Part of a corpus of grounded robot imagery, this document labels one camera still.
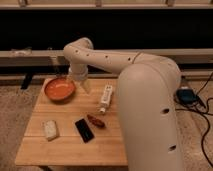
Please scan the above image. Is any white sponge block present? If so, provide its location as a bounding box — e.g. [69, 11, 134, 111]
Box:
[43, 120, 59, 141]

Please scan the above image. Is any black smartphone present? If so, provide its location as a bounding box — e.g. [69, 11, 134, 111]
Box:
[75, 119, 94, 143]

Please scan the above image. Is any brown wrapped snack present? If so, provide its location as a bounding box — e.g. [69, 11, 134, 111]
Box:
[87, 115, 105, 128]

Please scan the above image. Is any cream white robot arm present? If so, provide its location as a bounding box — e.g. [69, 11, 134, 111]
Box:
[63, 38, 185, 171]

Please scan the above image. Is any black cable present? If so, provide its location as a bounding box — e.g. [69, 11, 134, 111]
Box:
[174, 71, 213, 168]

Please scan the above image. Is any blue power adapter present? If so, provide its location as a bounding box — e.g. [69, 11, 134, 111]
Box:
[176, 88, 197, 105]

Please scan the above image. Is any cream white gripper body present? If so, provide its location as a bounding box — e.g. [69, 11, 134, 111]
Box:
[68, 65, 88, 81]

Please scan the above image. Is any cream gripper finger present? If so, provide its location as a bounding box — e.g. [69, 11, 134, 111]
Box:
[80, 79, 91, 94]

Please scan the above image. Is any white plastic bottle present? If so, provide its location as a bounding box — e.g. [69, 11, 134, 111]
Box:
[100, 85, 113, 114]

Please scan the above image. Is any black rail bracket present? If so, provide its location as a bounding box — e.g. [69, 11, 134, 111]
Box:
[21, 73, 34, 90]

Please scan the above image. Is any long metal rail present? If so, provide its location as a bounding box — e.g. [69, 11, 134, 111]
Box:
[0, 49, 213, 67]

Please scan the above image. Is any orange ceramic bowl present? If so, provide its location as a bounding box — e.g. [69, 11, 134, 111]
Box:
[44, 77, 76, 101]

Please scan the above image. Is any wooden table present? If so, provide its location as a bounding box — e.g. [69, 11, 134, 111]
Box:
[15, 79, 127, 166]

